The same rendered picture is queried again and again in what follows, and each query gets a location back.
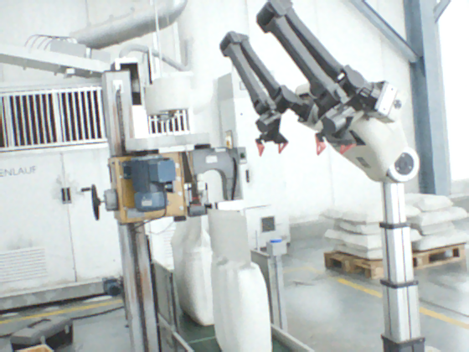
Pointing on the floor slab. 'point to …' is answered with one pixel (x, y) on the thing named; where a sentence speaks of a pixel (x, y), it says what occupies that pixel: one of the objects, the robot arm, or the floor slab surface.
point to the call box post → (280, 293)
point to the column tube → (130, 223)
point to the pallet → (373, 267)
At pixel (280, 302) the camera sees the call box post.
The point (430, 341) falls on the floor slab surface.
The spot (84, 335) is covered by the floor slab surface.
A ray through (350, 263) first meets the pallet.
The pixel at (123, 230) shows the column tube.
